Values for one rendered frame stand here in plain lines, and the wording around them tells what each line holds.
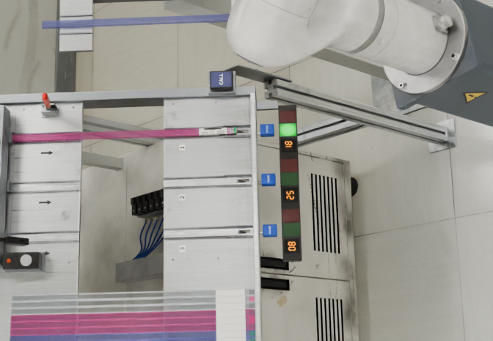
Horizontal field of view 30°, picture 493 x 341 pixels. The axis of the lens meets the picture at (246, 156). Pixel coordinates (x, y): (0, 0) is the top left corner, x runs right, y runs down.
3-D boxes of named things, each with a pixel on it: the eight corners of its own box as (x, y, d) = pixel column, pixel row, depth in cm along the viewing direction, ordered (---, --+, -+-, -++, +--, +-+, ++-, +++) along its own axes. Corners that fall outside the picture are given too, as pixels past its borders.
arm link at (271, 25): (395, -2, 151) (291, -44, 136) (345, 98, 156) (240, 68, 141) (351, -26, 160) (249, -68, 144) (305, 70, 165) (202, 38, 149)
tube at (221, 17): (278, 14, 198) (278, 11, 197) (278, 20, 198) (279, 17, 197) (42, 23, 197) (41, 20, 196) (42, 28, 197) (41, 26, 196)
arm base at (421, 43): (453, -26, 167) (387, -57, 155) (479, 66, 159) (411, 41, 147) (375, 24, 179) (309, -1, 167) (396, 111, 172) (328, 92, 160)
